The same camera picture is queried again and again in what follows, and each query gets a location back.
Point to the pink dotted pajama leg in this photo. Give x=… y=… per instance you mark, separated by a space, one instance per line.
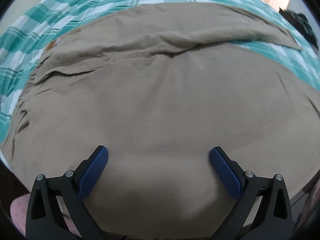
x=38 y=215

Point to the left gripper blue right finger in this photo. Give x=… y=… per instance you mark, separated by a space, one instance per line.
x=273 y=219

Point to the teal plaid bed cover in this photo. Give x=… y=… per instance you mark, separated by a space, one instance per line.
x=24 y=41

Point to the pile of dark clothes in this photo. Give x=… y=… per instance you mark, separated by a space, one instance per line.
x=301 y=24

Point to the khaki beige pants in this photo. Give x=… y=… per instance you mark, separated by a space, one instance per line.
x=160 y=85

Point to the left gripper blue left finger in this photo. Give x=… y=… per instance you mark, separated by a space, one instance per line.
x=73 y=187

